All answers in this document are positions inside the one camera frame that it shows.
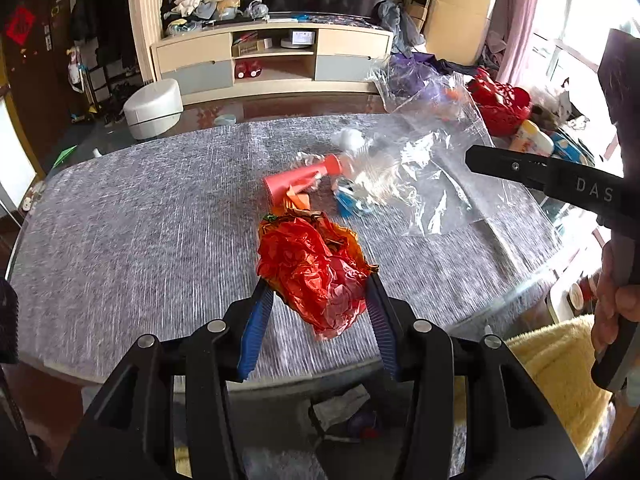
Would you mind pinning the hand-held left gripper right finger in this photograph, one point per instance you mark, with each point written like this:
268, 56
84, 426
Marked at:
384, 335

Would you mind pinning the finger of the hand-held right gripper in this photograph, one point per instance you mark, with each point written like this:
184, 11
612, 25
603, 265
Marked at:
505, 166

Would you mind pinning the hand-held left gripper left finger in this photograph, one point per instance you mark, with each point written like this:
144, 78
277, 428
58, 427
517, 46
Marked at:
252, 335

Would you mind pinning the clear plastic bag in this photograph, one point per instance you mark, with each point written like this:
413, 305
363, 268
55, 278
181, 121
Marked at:
440, 170

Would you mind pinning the pile of wrappers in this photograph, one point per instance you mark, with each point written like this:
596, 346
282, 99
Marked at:
340, 405

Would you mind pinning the orange plastic bag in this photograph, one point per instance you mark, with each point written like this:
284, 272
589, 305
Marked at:
310, 270

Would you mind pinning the grey woven bin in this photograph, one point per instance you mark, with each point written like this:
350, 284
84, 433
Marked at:
345, 460

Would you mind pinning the person's right hand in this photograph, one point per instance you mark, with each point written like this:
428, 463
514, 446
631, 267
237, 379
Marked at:
605, 305

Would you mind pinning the white bottle yellow label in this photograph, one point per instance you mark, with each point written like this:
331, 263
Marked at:
532, 140

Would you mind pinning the blue and white box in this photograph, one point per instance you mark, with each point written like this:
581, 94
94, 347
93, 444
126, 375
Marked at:
570, 149

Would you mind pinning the red woven basket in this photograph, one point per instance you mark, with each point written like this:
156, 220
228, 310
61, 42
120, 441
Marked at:
500, 102

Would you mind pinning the purple plastic bag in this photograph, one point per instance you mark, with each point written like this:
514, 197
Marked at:
417, 72

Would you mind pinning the blue crumpled wrapper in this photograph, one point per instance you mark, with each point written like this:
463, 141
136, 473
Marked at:
345, 203

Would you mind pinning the grey tablecloth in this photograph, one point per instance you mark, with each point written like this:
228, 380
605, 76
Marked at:
150, 240

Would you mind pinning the small orange wrapper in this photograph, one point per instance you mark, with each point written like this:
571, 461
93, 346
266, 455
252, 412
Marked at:
299, 199

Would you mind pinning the pink curtain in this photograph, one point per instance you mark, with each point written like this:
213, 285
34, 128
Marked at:
517, 15

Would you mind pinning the white tissue ball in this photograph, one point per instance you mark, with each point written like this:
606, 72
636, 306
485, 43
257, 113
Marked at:
350, 140

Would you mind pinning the tall cardboard box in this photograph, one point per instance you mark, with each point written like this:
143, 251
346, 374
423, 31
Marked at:
462, 10

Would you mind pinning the grey-blue garment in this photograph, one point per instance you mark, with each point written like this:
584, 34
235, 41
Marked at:
395, 22

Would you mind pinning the white round stool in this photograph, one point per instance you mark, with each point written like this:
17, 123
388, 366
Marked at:
152, 105

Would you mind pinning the cream television cabinet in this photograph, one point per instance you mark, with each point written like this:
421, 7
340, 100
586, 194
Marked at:
270, 55

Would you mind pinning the dark hanging coat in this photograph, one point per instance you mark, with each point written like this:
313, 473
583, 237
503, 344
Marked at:
100, 5

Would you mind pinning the red door decoration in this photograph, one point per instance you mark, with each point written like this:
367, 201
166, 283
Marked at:
20, 26

